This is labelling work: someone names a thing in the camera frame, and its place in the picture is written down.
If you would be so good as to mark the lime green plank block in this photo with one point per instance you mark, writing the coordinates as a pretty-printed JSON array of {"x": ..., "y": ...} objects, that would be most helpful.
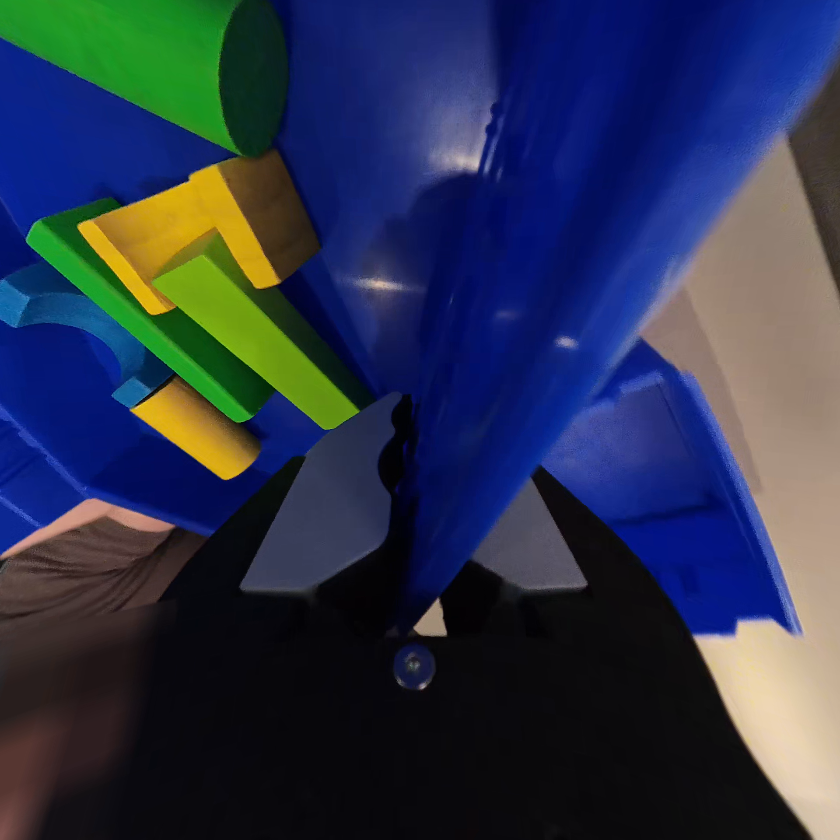
[{"x": 263, "y": 328}]

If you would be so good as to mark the blue plastic bin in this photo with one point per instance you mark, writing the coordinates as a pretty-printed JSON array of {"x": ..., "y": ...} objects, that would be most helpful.
[
  {"x": 683, "y": 499},
  {"x": 394, "y": 158}
]

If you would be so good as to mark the yellow arch block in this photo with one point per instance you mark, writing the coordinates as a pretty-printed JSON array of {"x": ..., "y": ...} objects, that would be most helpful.
[{"x": 256, "y": 210}]

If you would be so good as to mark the blue arch block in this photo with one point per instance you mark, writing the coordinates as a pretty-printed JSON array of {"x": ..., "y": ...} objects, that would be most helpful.
[{"x": 66, "y": 309}]

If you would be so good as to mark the green cylinder block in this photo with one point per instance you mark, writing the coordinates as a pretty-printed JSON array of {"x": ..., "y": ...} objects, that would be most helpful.
[{"x": 145, "y": 59}]

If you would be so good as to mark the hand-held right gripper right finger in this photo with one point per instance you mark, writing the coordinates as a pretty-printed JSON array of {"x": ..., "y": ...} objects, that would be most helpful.
[{"x": 532, "y": 558}]

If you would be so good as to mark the yellow cylinder block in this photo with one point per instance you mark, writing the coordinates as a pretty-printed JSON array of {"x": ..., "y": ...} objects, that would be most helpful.
[{"x": 197, "y": 427}]

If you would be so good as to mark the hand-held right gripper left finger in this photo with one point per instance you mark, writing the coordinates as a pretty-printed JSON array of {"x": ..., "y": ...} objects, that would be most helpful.
[{"x": 322, "y": 525}]

